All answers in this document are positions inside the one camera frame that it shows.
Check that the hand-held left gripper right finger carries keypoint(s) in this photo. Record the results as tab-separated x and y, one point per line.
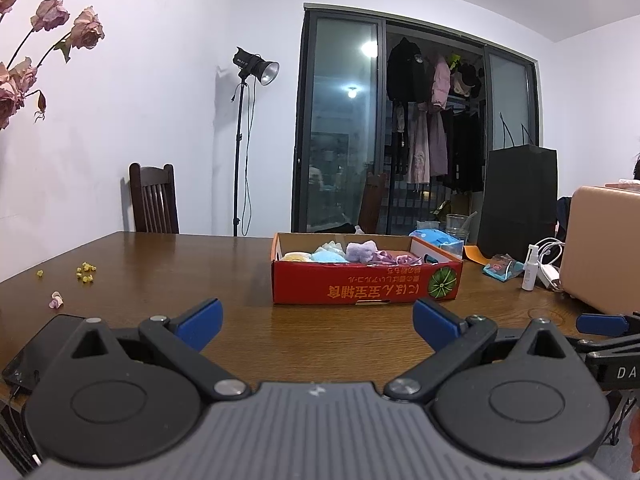
437	322

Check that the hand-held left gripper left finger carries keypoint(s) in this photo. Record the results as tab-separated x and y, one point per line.
202	320

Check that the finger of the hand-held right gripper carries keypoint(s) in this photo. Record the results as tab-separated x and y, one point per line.
600	324
612	346

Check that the mauve satin scrunchie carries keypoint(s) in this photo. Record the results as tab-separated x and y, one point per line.
407	259

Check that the purple satin scrunchie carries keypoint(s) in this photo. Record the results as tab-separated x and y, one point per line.
384	256

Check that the purple plush toy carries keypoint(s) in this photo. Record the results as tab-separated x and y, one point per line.
360	250

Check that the white and yellow alpaca plush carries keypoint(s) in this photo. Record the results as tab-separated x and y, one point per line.
295	256

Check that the red cardboard box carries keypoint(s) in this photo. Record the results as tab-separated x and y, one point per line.
310	282

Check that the blue plush toy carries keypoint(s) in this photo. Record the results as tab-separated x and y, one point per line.
327	257

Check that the clear crinkled plastic bag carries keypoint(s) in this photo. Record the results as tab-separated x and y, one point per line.
331	247

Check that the beige hard case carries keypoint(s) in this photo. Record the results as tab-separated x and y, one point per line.
600	250

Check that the orange paper packet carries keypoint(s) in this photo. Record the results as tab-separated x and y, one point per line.
475	255

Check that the teal and pink snack packet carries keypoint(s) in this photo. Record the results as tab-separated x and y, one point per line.
502	267

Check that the white spray bottle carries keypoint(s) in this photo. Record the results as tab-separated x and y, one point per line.
531	272

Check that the blue wet wipes packet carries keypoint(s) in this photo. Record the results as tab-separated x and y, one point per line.
432	236

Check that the clear glass cup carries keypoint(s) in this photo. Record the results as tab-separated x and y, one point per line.
457	227

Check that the dark wooden chair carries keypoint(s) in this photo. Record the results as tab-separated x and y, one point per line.
152	200

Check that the brown wooden chair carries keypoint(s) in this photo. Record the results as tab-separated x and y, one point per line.
372	200

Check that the black paper bag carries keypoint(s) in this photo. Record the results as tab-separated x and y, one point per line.
517	200

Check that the pink fallen petal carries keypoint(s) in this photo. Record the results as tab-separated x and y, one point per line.
55	300

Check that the black smartphone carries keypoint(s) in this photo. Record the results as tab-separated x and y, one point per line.
30	360

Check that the rack of hanging clothes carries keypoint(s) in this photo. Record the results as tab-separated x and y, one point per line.
420	125

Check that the black framed sliding glass door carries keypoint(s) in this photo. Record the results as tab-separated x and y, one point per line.
335	125

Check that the studio light on stand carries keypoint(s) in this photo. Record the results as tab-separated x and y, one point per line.
260	67

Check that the dried pink rose bouquet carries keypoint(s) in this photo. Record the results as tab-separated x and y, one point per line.
85	30

